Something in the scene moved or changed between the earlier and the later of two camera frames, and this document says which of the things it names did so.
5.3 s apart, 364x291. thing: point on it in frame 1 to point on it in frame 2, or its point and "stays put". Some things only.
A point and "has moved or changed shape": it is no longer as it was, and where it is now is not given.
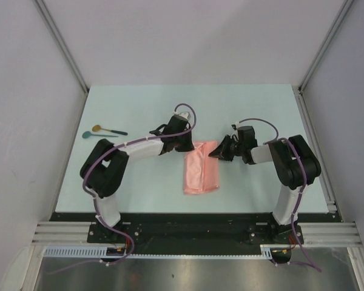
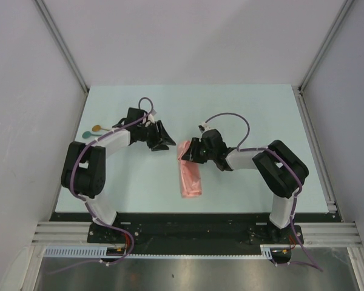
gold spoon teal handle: x=97 y=128 stays put
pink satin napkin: x=201 y=171 has moved or changed shape
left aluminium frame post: x=60 y=43 stays put
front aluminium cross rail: x=335 y=234 stays put
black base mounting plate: x=195 y=233 stays put
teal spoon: x=87 y=134 stays put
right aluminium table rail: x=323 y=178 stays put
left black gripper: x=188 y=146 to x=164 y=139
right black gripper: x=221 y=151 to x=193 y=154
